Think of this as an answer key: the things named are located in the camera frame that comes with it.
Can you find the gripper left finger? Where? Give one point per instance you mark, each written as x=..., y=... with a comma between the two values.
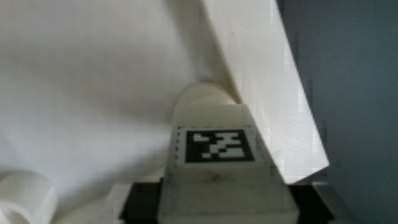
x=141, y=205

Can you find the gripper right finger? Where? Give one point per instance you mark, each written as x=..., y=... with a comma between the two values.
x=313, y=211

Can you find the white leg with tag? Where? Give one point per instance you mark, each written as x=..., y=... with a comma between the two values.
x=223, y=187

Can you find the white square tabletop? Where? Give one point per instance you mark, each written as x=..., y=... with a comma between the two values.
x=100, y=59

